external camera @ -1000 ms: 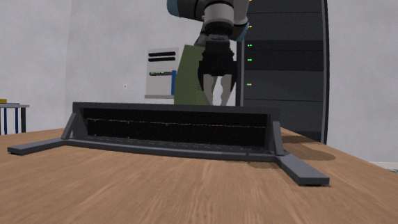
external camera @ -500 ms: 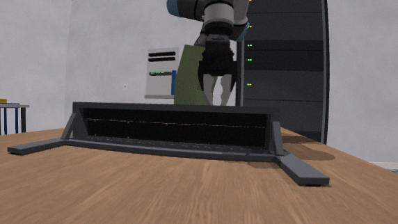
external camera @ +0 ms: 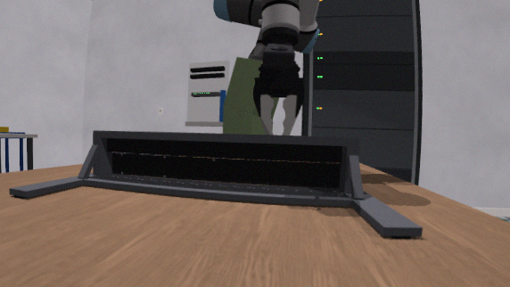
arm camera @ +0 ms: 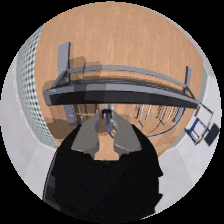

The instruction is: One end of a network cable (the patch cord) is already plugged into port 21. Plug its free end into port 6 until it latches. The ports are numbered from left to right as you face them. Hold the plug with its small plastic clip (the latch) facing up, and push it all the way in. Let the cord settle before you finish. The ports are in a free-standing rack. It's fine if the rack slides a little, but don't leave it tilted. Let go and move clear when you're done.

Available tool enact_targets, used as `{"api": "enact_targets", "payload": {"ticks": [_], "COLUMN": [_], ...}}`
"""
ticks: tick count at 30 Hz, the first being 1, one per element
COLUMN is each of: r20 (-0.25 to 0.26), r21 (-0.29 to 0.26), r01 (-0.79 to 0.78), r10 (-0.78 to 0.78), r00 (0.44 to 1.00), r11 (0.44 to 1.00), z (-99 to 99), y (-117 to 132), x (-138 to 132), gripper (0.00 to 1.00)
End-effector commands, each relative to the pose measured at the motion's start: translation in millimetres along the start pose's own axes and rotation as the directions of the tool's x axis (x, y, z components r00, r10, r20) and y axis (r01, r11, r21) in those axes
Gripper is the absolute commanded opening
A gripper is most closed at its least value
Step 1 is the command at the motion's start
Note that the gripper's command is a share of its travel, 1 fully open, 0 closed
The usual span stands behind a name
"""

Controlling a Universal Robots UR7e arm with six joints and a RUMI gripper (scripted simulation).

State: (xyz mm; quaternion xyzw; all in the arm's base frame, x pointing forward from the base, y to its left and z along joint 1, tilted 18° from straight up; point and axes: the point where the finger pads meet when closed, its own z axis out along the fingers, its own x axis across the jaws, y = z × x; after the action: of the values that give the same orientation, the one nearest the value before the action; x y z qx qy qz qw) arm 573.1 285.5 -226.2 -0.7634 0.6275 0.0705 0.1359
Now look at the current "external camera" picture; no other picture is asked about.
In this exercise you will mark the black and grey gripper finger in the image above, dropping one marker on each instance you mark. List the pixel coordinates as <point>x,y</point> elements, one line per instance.
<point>264,104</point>
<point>292,104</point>

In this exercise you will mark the black network patch panel rack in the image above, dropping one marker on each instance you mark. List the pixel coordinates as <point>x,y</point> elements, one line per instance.
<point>254,177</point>

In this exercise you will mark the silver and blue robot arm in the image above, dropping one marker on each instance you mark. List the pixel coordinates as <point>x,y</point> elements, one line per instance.
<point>295,14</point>

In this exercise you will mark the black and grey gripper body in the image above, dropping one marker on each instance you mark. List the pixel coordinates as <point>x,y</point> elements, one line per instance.
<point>279,81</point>

